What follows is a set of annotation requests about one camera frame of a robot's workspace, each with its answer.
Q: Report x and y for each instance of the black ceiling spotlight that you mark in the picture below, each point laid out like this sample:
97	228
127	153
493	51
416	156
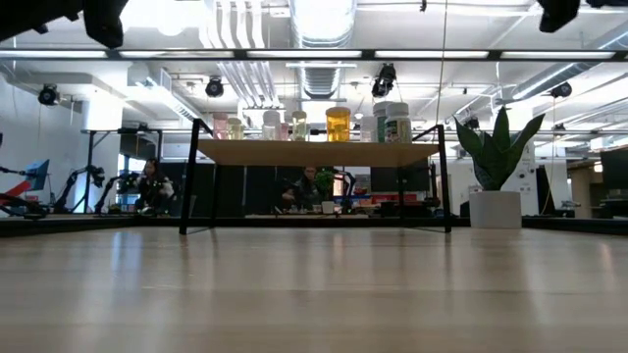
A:
560	89
384	81
47	94
214	87

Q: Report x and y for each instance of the person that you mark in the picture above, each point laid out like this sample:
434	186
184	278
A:
305	191
154	188

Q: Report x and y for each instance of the black background partition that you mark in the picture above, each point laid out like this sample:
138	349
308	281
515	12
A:
245	188

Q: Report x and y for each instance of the small clear vial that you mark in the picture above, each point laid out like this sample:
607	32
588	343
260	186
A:
368	130

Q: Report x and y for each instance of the wooden shelf with black legs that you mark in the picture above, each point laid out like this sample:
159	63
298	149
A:
294	153

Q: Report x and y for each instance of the silver air duct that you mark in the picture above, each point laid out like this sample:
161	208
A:
321	24

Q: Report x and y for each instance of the blue background monitor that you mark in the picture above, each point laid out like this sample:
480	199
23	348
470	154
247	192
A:
39	174

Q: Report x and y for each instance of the red background object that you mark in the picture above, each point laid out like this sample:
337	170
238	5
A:
19	188

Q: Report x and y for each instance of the orange-red translucent vial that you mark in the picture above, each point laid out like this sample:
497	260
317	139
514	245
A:
220	126

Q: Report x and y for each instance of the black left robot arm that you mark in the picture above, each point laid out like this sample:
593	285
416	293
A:
29	15

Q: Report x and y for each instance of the background black metal frame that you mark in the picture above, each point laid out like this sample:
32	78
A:
89	162

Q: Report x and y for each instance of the snake plant in white pot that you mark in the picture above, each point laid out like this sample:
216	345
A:
494	208

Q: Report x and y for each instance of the small background potted plant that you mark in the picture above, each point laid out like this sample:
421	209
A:
325	180

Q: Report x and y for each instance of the background black robot arm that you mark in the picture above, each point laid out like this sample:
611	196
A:
115	184
73	181
347	181

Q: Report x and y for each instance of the medium white-capped labelled bottle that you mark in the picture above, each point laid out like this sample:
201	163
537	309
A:
398	127

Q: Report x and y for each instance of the black background monitor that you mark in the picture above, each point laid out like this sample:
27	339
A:
615	171

